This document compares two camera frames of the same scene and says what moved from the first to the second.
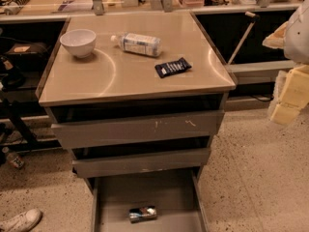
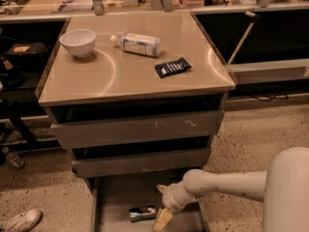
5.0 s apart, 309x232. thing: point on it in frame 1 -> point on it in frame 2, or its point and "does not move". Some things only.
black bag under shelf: x=26 y=55 does not move
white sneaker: x=21 y=222 does not move
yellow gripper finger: x=276 y=40 -> x=175 y=196
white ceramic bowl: x=79 y=42 does not move
